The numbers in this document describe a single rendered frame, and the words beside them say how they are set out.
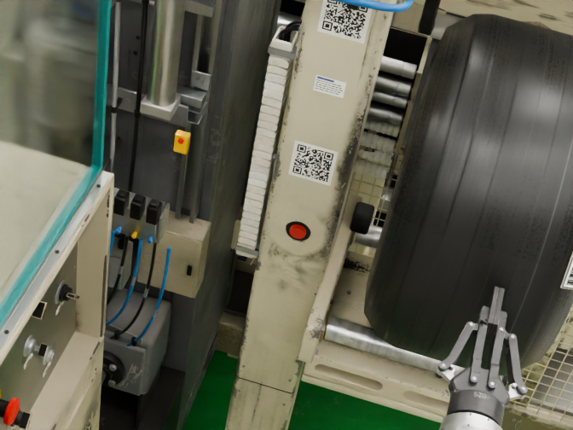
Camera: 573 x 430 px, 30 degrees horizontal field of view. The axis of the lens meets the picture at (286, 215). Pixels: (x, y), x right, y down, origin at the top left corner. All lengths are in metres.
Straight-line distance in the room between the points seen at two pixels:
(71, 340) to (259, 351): 0.43
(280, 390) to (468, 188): 0.80
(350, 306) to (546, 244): 0.65
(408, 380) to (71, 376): 0.61
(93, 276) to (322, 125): 0.45
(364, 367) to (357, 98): 0.53
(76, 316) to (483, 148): 0.76
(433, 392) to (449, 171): 0.53
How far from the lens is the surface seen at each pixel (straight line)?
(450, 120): 1.62
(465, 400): 1.48
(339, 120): 1.75
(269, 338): 2.13
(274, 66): 1.74
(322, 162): 1.81
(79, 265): 1.80
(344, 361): 1.99
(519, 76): 1.68
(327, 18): 1.66
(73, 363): 1.88
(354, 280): 2.22
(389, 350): 1.97
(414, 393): 2.04
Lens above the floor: 2.35
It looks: 41 degrees down
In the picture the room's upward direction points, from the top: 12 degrees clockwise
